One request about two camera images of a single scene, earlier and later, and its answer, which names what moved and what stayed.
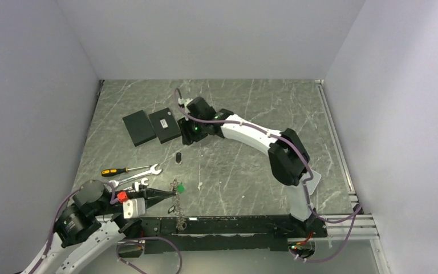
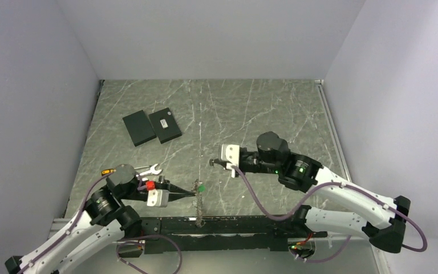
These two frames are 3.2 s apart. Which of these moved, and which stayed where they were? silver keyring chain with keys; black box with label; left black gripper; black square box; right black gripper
Moved: right black gripper; silver keyring chain with keys; left black gripper
Stayed: black box with label; black square box
